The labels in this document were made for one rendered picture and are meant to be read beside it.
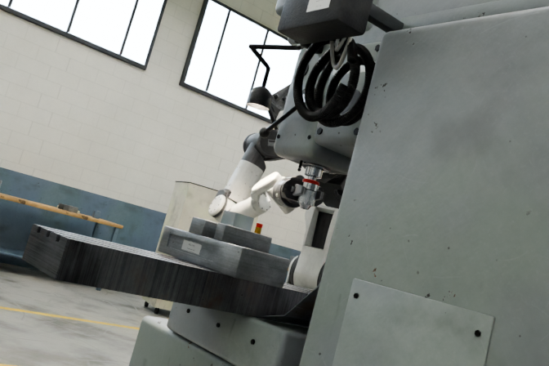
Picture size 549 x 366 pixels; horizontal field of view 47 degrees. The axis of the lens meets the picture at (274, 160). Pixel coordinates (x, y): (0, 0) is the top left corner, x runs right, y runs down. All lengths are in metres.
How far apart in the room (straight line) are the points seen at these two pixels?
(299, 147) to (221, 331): 0.50
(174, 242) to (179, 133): 8.35
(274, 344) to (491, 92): 0.71
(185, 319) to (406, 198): 0.80
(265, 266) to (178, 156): 8.55
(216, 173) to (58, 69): 2.96
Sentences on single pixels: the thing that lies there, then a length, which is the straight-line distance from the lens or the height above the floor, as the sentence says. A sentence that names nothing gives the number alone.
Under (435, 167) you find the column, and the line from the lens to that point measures 1.14.
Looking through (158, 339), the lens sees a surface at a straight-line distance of 1.88.
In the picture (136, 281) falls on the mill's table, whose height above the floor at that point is 0.93.
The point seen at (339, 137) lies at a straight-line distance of 1.51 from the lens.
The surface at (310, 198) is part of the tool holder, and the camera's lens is 1.70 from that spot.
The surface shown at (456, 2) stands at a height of 1.67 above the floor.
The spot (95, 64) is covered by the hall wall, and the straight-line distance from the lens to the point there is 9.48.
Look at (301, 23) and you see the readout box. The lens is 1.34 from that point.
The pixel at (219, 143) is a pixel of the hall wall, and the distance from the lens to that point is 10.36.
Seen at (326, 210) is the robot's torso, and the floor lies 1.26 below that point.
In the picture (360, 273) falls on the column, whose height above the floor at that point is 1.06.
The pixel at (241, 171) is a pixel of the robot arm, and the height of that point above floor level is 1.29.
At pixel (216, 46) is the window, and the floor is 3.95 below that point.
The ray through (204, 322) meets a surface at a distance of 1.68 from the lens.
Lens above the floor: 1.06
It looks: 8 degrees up
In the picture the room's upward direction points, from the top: 15 degrees clockwise
